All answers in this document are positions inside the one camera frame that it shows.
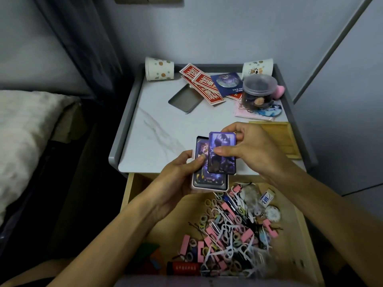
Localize person's right hand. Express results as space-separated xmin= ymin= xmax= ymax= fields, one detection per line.
xmin=215 ymin=122 xmax=289 ymax=183

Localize person's left hand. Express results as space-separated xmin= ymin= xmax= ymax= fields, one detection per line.
xmin=136 ymin=150 xmax=207 ymax=227

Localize single purple picture card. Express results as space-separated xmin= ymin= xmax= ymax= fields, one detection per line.
xmin=208 ymin=131 xmax=239 ymax=174

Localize pink box of cards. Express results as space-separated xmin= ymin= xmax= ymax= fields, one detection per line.
xmin=191 ymin=136 xmax=230 ymax=192

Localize person's left forearm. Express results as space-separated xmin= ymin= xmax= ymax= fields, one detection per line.
xmin=48 ymin=193 xmax=168 ymax=287

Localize person's right forearm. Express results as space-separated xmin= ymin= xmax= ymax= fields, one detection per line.
xmin=260 ymin=163 xmax=383 ymax=287

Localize clear plastic bag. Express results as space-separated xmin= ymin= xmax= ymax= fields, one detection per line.
xmin=239 ymin=185 xmax=265 ymax=214

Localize grey bedside table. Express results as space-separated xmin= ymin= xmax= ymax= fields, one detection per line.
xmin=108 ymin=63 xmax=318 ymax=177

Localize red white sticker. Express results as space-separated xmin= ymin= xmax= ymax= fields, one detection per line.
xmin=179 ymin=63 xmax=207 ymax=83
xmin=191 ymin=73 xmax=222 ymax=92
xmin=181 ymin=76 xmax=226 ymax=107

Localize wooden box lid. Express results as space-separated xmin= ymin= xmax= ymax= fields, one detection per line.
xmin=248 ymin=121 xmax=302 ymax=160

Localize pink packet with cartoon figure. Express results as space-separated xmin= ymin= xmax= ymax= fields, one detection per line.
xmin=233 ymin=98 xmax=283 ymax=122

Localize blue card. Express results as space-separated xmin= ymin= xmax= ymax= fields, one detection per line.
xmin=210 ymin=72 xmax=244 ymax=98

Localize small white blue box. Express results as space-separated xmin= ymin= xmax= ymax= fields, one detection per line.
xmin=259 ymin=189 xmax=276 ymax=207

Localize grey metal tin lid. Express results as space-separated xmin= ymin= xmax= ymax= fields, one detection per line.
xmin=168 ymin=84 xmax=205 ymax=114

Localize clear plastic jar with lid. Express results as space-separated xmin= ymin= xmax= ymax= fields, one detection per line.
xmin=241 ymin=74 xmax=278 ymax=113

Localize round purple badge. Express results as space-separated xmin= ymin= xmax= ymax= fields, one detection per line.
xmin=216 ymin=73 xmax=237 ymax=87

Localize round white patterned disc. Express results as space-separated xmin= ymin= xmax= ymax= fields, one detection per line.
xmin=265 ymin=205 xmax=282 ymax=222

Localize cartoon print paper cup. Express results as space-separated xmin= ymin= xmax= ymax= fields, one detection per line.
xmin=241 ymin=58 xmax=274 ymax=80

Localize dotted white paper cup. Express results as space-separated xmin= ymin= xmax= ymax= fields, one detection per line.
xmin=145 ymin=57 xmax=175 ymax=82

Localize wooden drawer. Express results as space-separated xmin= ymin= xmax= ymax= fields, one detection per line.
xmin=119 ymin=173 xmax=326 ymax=287

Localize red black cylinder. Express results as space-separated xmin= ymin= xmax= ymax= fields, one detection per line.
xmin=166 ymin=261 xmax=201 ymax=276

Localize colourful puzzle pieces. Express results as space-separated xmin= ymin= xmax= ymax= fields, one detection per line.
xmin=125 ymin=242 xmax=164 ymax=276

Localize dark curtain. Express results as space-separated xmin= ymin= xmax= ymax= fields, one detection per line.
xmin=32 ymin=0 xmax=133 ymax=102

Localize white fluffy blanket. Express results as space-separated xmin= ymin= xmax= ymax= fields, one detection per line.
xmin=0 ymin=90 xmax=82 ymax=226

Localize pile of hair ties and floss picks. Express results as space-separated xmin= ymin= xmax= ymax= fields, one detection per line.
xmin=179 ymin=183 xmax=283 ymax=277

